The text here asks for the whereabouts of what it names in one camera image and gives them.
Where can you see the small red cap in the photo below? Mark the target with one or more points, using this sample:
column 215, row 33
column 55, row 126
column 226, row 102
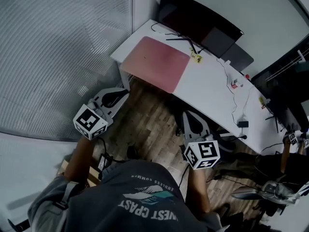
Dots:
column 247, row 76

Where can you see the black monitor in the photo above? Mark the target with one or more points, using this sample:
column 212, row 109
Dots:
column 193, row 16

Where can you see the black monitor stand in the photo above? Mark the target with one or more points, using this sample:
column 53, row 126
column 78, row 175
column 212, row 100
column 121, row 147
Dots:
column 188, row 40

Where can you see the white window blinds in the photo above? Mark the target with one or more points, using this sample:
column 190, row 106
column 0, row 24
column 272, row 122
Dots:
column 60, row 57

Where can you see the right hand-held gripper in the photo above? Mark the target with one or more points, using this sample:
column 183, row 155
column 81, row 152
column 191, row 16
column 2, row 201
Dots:
column 205, row 153

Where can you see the yellow label strip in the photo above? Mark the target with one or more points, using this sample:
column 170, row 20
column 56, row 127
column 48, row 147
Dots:
column 262, row 103

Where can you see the large dark monitor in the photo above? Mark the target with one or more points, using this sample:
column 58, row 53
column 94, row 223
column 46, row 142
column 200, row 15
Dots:
column 277, row 88

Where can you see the clear bottle red label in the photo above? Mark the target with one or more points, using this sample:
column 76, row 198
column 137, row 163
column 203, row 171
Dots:
column 235, row 84

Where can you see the person's left forearm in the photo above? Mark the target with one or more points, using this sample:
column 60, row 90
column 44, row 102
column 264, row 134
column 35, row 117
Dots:
column 78, row 161

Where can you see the white office chair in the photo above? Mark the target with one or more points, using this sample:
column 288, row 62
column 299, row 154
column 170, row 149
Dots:
column 268, row 192

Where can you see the small yellow sticker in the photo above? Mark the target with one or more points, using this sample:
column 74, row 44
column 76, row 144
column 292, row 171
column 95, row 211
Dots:
column 192, row 49

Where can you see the pink desk mat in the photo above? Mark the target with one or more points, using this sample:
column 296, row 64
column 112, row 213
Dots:
column 157, row 62

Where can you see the white desk leg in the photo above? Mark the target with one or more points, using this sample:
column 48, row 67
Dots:
column 125, row 77

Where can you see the black power bank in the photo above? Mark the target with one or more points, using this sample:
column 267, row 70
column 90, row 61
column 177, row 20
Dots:
column 102, row 162

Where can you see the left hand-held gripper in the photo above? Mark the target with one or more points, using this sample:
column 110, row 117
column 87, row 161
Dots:
column 90, row 122

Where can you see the grey printed t-shirt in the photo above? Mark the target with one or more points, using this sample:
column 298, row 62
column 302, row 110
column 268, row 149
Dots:
column 135, row 202

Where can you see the person's right forearm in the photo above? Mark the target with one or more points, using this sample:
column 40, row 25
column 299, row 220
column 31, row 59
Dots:
column 199, row 190

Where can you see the black power adapter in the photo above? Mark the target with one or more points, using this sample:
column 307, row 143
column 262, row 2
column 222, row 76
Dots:
column 243, row 124

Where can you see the black plug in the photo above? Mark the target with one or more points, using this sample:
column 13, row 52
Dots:
column 244, row 137

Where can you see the person's black shoe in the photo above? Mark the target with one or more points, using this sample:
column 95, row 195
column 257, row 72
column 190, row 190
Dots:
column 132, row 151

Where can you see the yellow sticker card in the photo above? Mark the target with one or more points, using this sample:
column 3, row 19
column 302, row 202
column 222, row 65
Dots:
column 197, row 58

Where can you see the black office chair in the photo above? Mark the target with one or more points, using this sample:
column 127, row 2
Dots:
column 225, row 146

